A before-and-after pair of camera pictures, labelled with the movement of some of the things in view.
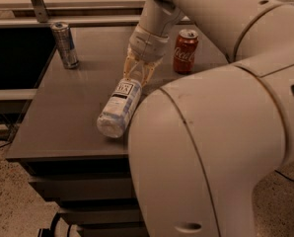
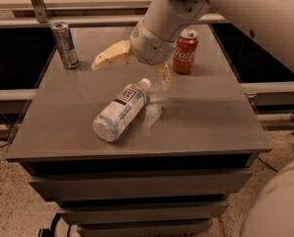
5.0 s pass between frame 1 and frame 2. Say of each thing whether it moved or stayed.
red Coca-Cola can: stayed
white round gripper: moved
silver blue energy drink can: stayed
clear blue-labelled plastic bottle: moved
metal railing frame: stayed
